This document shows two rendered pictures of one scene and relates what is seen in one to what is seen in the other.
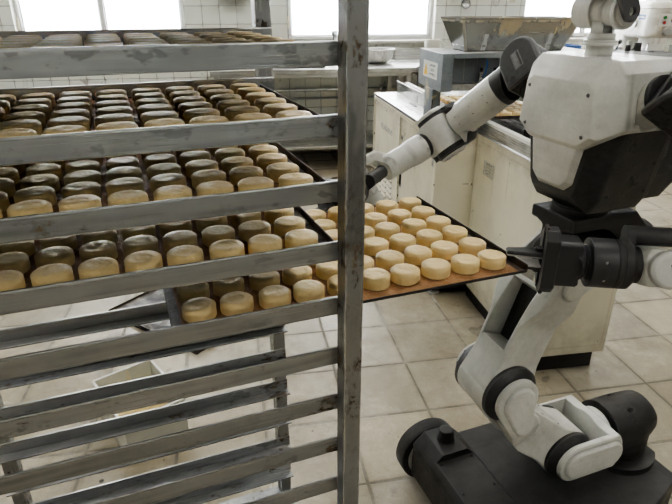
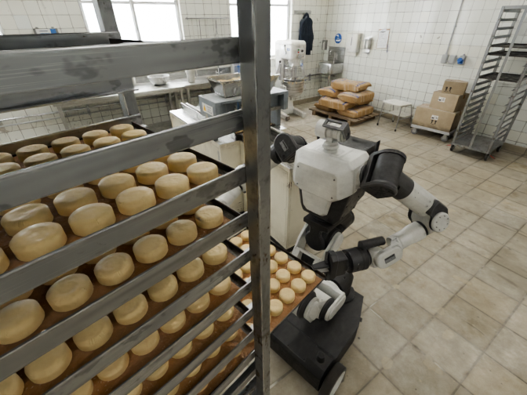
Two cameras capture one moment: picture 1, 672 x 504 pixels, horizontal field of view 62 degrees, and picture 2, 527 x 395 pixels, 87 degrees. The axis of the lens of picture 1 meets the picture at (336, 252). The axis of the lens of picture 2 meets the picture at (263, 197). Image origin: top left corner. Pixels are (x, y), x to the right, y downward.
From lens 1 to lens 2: 51 cm
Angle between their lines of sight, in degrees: 23
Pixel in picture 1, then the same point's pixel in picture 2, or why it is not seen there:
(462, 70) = (225, 108)
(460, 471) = (282, 332)
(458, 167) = (232, 158)
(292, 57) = (226, 273)
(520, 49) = (285, 140)
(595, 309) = not seen: hidden behind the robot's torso
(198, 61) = (172, 313)
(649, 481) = (355, 302)
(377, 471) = not seen: hidden behind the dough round
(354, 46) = (263, 256)
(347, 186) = (262, 315)
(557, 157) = (318, 202)
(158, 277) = not seen: outside the picture
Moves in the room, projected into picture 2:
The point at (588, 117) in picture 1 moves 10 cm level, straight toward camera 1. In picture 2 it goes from (335, 190) to (342, 204)
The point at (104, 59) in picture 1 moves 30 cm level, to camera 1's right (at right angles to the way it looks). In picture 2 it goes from (107, 357) to (295, 282)
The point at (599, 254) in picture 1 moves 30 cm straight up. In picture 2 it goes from (354, 261) to (371, 188)
